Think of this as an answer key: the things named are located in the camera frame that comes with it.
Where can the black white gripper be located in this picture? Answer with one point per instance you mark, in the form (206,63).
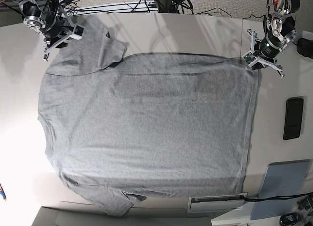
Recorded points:
(54,32)
(268,48)

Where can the grey T-shirt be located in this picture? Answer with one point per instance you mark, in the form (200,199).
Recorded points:
(121,128)

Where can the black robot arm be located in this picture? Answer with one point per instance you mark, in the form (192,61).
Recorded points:
(279,32)
(34,12)

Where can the black computer mouse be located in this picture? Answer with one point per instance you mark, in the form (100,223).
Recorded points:
(305,47)

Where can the black smartphone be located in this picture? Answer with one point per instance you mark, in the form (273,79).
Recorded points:
(293,118)

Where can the blue-grey tablet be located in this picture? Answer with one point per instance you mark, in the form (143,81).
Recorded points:
(281,179)

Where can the blue orange pen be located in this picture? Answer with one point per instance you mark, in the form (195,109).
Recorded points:
(2,193)

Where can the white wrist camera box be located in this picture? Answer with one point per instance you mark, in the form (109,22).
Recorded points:
(77,32)
(251,58)

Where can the white table cable box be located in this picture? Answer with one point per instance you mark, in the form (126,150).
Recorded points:
(215,203)

